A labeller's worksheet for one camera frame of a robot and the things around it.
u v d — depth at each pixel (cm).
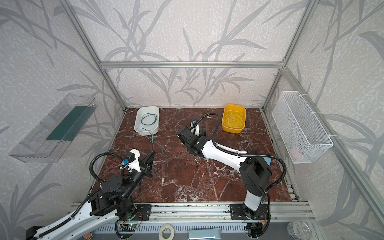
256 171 45
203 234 64
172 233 68
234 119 112
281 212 75
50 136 64
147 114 116
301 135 63
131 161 54
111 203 52
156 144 99
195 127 72
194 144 63
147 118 113
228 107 115
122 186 50
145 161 61
